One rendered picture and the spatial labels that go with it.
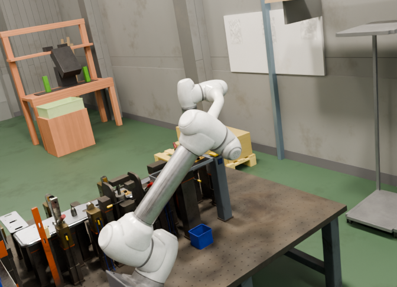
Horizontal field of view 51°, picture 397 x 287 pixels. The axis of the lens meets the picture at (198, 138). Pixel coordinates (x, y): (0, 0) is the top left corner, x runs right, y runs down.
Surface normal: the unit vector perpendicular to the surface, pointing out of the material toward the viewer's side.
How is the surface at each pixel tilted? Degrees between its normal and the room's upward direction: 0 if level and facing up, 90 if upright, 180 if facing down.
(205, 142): 103
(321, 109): 90
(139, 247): 96
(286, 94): 90
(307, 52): 90
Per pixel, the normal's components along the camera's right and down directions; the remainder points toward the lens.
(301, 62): -0.78, 0.31
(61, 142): 0.64, 0.14
